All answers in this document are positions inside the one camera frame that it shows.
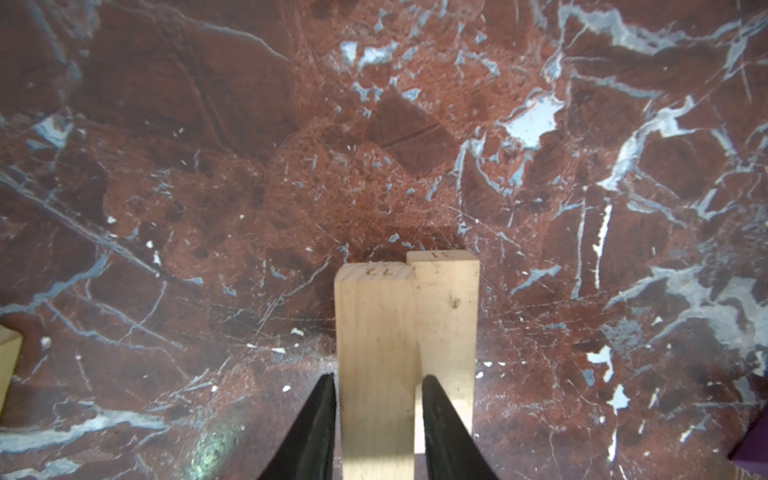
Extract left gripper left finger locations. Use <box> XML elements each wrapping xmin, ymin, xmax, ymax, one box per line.
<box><xmin>258</xmin><ymin>374</ymin><xmax>337</xmax><ymax>480</ymax></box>

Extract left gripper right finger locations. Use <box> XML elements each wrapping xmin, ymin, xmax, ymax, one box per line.
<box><xmin>422</xmin><ymin>375</ymin><xmax>498</xmax><ymax>480</ymax></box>

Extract purple block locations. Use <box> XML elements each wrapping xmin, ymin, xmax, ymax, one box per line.
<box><xmin>728</xmin><ymin>407</ymin><xmax>768</xmax><ymax>479</ymax></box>

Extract wood block bottom slanted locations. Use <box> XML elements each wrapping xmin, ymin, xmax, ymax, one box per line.
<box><xmin>0</xmin><ymin>326</ymin><xmax>23</xmax><ymax>410</ymax></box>

